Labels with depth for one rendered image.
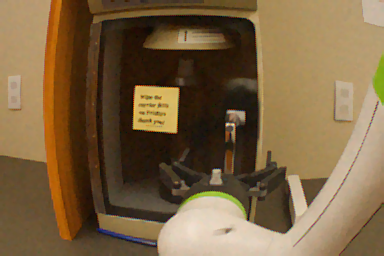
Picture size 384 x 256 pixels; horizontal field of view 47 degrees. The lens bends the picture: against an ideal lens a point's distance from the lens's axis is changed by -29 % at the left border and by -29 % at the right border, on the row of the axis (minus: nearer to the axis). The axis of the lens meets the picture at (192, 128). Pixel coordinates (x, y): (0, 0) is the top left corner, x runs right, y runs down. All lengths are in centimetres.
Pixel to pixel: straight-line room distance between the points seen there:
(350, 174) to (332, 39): 95
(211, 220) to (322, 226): 15
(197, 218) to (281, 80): 86
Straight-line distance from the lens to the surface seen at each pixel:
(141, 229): 111
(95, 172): 108
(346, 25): 143
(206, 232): 60
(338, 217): 53
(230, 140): 95
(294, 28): 141
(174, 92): 100
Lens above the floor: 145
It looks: 15 degrees down
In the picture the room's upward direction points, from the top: straight up
